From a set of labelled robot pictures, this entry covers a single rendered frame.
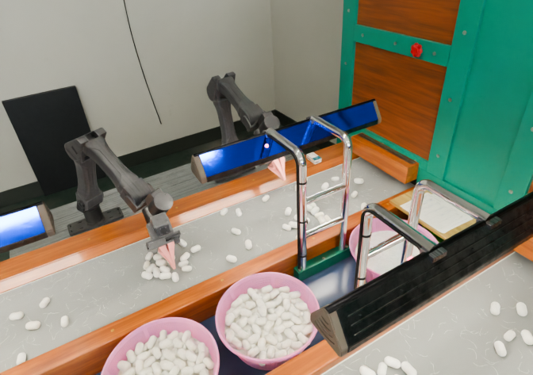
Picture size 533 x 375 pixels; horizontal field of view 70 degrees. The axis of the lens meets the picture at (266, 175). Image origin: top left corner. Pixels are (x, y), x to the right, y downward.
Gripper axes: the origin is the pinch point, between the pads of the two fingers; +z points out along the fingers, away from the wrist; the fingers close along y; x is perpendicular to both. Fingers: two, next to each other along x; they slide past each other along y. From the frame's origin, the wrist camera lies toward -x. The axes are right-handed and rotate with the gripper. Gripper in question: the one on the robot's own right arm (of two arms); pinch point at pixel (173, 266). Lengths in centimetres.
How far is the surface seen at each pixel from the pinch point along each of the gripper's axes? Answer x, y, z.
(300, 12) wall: 88, 160, -149
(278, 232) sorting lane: 0.2, 34.9, 3.0
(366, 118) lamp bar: -27, 68, -16
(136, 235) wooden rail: 14.0, -6.1, -15.6
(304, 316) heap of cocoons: -20.3, 23.9, 27.3
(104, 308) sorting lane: -0.2, -21.0, 3.4
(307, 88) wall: 126, 160, -105
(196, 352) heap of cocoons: -15.0, -3.8, 23.2
